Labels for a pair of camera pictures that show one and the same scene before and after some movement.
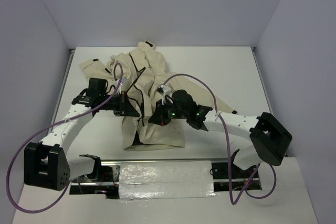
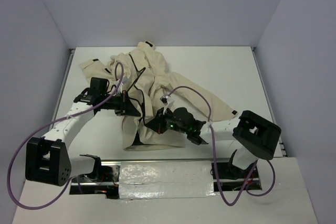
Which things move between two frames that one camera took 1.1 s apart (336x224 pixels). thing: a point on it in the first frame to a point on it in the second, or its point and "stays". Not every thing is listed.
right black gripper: x=156 y=117 to x=157 y=124
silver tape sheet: x=140 y=180 stays
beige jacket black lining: x=138 y=74 stays
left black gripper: x=125 y=107 stays
